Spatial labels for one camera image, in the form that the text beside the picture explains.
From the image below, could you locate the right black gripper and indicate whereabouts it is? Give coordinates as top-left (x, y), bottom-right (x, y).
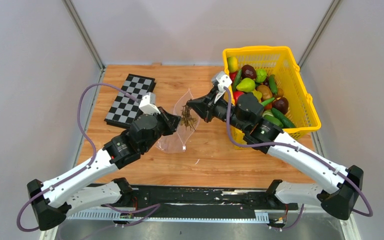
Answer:
top-left (187, 87), bottom-right (248, 132)

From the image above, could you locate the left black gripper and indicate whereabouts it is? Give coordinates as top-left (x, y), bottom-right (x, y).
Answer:
top-left (142, 106), bottom-right (183, 153)

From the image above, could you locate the brown twig peanut bunch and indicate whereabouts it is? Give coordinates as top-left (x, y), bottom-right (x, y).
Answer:
top-left (180, 103), bottom-right (198, 131)

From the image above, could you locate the clear zip top bag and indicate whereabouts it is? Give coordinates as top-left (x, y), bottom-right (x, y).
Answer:
top-left (156, 89), bottom-right (201, 154)

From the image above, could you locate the long green cucumber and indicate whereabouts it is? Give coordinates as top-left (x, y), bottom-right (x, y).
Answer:
top-left (261, 97), bottom-right (275, 107)

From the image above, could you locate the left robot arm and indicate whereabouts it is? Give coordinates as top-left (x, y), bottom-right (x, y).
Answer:
top-left (23, 107), bottom-right (181, 231)

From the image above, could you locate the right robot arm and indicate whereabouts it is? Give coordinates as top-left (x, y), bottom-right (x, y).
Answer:
top-left (186, 86), bottom-right (373, 220)

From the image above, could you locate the red apple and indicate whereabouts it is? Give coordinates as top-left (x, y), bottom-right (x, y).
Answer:
top-left (232, 91), bottom-right (245, 103)

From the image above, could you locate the black white chessboard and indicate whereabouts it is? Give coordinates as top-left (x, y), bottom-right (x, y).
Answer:
top-left (104, 74), bottom-right (156, 129)

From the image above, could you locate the green pear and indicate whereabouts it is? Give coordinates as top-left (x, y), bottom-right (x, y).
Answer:
top-left (236, 77), bottom-right (256, 93)

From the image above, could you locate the yellow green mango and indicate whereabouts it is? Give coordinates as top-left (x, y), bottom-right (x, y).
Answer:
top-left (226, 56), bottom-right (239, 73)

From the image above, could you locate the brown potato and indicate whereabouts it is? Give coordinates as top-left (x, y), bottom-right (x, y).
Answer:
top-left (256, 84), bottom-right (273, 101)

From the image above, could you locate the green bell pepper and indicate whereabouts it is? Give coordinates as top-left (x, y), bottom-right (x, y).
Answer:
top-left (262, 109), bottom-right (284, 128)

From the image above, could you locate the light green vegetable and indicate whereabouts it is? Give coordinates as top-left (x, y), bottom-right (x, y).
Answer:
top-left (255, 68), bottom-right (268, 84)

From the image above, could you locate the dark green cucumber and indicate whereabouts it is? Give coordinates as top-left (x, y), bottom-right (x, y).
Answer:
top-left (268, 74), bottom-right (278, 95)

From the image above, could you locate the yellow plastic basket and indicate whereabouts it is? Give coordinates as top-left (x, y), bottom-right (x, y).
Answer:
top-left (222, 45), bottom-right (322, 140)

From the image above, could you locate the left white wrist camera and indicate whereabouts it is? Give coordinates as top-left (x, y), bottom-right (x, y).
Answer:
top-left (139, 92), bottom-right (161, 115)

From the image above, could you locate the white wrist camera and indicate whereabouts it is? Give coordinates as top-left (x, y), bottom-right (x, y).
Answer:
top-left (211, 71), bottom-right (233, 103)
top-left (139, 92), bottom-right (161, 115)

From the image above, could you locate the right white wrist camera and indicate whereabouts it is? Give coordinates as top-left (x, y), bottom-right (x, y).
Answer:
top-left (211, 71), bottom-right (233, 103)

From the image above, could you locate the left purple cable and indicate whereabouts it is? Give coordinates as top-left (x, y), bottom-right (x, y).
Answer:
top-left (16, 82), bottom-right (142, 233)

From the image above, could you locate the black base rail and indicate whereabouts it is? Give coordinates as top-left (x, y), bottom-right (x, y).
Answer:
top-left (49, 185), bottom-right (345, 224)

